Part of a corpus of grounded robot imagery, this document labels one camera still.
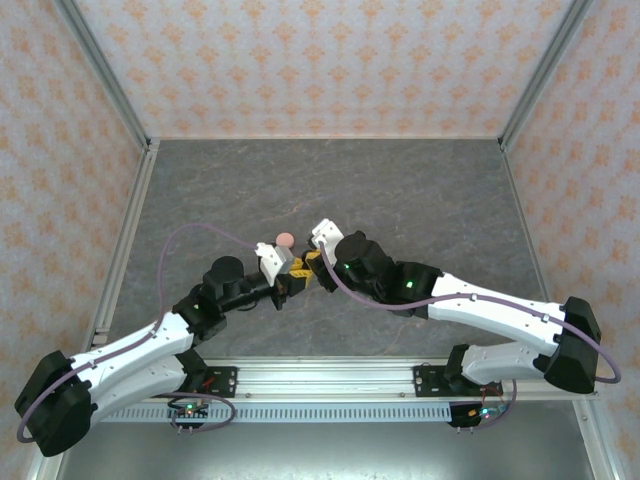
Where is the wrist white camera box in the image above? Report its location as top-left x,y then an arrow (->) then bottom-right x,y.
308,217 -> 345,251
253,241 -> 294,288

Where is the aluminium side rail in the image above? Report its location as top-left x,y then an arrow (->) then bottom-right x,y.
499,139 -> 569,360
79,139 -> 161,359

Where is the white slotted cable duct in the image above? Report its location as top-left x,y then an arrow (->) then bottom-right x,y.
99,403 -> 454,424

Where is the right aluminium side rail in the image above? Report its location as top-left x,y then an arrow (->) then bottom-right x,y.
499,139 -> 569,360

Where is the aluminium frame post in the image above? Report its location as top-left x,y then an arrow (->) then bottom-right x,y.
53,0 -> 154,154
498,0 -> 596,151

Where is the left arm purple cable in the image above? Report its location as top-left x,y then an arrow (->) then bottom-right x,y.
16,222 -> 261,445

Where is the left aluminium frame post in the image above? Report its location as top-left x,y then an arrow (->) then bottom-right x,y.
53,0 -> 154,154

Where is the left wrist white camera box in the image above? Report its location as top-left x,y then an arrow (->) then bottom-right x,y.
253,241 -> 294,288

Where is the right aluminium frame post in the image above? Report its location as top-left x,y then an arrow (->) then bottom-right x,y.
498,0 -> 596,151

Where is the left aluminium side rail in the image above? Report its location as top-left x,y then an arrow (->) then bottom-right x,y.
79,139 -> 161,359

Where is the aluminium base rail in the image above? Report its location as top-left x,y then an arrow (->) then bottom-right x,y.
89,355 -> 600,401

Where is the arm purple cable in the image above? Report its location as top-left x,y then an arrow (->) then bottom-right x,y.
16,222 -> 261,445
319,244 -> 623,432

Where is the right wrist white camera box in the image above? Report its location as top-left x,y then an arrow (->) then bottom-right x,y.
308,217 -> 345,251

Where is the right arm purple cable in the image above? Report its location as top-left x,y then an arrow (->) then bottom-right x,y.
319,244 -> 623,432

